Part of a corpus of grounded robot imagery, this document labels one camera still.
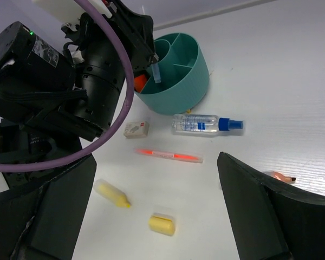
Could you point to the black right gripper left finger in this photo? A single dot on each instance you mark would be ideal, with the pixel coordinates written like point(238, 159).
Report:
point(42, 219)

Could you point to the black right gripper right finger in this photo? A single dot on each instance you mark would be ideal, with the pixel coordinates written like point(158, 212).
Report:
point(271, 219)

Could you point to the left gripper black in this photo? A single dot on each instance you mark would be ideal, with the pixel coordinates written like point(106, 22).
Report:
point(89, 52)

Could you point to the black orange highlighter marker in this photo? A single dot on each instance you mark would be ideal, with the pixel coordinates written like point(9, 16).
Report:
point(140, 82)

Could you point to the thin blue pen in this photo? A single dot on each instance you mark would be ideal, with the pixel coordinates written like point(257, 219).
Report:
point(156, 73)

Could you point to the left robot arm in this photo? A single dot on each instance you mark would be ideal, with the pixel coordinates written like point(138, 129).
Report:
point(43, 91)

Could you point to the orange highlighter piece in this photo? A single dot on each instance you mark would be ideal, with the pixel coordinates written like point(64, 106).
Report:
point(281, 177)

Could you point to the white eraser in sleeve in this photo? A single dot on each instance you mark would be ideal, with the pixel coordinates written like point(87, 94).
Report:
point(135, 130)

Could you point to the yellow highlighter body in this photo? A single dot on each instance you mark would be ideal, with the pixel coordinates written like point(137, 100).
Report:
point(111, 193)

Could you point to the teal round compartment organizer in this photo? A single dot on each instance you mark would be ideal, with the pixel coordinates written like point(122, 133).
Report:
point(184, 76)

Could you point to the clear spray bottle blue cap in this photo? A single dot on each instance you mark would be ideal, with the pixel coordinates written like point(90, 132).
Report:
point(204, 125)

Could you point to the yellow highlighter cap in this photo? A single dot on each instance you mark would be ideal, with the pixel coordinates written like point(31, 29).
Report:
point(163, 221)

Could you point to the metal rail table edge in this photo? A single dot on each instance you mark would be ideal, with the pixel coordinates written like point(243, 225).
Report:
point(207, 14)

